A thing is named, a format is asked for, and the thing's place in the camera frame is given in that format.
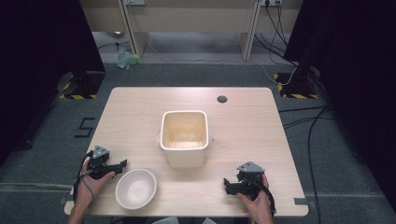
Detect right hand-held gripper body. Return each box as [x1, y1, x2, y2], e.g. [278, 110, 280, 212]
[235, 161, 266, 201]

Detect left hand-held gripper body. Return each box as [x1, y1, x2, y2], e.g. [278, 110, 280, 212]
[86, 145, 121, 181]

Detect white bowl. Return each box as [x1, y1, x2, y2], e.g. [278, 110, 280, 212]
[114, 168, 158, 211]

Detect cream square plastic bucket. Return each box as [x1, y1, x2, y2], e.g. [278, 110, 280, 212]
[156, 109, 215, 169]

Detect person's right hand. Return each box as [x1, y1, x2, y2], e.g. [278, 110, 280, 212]
[235, 174, 275, 224]

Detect person's left hand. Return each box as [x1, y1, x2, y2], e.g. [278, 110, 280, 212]
[75, 161, 116, 208]

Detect black stand base striped tape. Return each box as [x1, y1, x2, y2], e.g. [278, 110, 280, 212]
[273, 71, 320, 100]
[58, 70, 106, 101]

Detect green plastic bag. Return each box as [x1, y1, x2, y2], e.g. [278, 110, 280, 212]
[113, 49, 145, 70]

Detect black curtain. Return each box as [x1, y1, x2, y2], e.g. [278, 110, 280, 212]
[282, 0, 396, 214]
[0, 0, 106, 166]

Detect right hand-held gripper cable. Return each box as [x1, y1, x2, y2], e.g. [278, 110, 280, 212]
[244, 176, 277, 217]

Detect hand-held gripper cable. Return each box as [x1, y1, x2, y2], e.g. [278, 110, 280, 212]
[244, 176, 277, 217]
[72, 150, 95, 203]

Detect left hand-held gripper cable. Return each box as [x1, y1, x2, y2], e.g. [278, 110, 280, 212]
[72, 150, 95, 203]

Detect long black floor cable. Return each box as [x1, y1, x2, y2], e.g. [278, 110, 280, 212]
[306, 106, 330, 224]

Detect thin black floor cable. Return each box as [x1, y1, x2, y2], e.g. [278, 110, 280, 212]
[96, 40, 131, 51]

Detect black cable bundle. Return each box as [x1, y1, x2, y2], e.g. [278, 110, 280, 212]
[252, 3, 299, 67]

